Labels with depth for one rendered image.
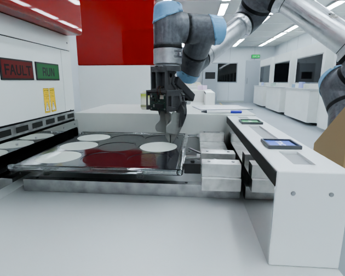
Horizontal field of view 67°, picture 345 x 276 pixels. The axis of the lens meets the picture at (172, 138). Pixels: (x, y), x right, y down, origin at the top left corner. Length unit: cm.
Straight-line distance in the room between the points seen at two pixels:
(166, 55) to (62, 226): 45
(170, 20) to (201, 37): 9
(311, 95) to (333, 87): 609
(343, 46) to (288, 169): 66
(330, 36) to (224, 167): 60
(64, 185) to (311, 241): 50
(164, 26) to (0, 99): 41
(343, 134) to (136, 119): 63
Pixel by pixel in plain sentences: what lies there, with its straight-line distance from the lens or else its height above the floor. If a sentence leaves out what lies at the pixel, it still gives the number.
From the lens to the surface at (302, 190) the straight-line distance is 38.
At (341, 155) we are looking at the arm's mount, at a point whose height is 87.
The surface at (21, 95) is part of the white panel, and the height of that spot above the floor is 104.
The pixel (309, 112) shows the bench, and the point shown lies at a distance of 714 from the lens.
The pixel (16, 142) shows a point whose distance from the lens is 70.
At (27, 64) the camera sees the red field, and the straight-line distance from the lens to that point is 77.
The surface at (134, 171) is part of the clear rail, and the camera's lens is 52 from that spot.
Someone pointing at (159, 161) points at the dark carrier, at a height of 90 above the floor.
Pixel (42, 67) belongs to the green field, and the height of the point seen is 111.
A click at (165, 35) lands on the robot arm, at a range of 69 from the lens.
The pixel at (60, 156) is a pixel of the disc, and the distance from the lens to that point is 66.
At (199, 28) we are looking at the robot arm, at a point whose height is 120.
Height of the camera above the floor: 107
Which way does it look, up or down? 12 degrees down
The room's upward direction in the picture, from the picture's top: straight up
